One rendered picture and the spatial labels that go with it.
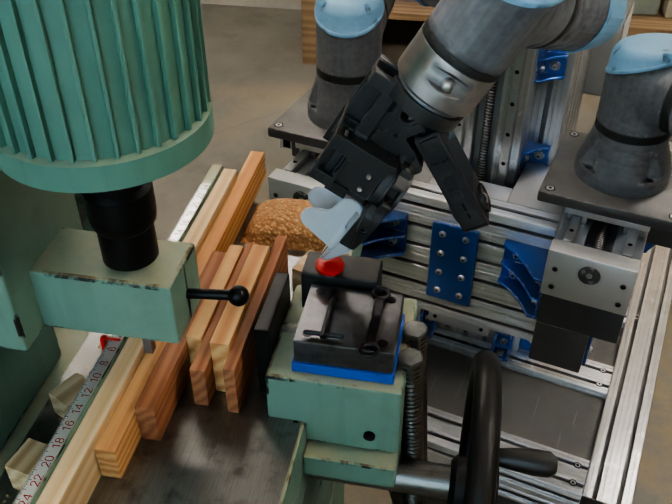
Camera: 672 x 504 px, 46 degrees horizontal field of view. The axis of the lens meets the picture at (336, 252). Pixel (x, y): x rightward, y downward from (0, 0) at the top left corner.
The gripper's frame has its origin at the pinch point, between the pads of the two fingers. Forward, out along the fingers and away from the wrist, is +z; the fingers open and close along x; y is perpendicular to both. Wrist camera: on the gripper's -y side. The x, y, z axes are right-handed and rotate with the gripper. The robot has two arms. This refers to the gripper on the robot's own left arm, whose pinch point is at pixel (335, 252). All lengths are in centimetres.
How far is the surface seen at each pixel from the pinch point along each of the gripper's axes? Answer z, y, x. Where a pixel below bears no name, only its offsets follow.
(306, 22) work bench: 105, 12, -261
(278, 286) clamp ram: 6.5, 2.9, 1.4
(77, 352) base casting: 37.6, 17.8, -3.1
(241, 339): 10.7, 3.7, 6.5
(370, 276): 0.7, -4.5, -0.2
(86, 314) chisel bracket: 11.8, 17.9, 12.0
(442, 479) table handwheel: 11.8, -21.9, 9.4
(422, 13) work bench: 75, -28, -266
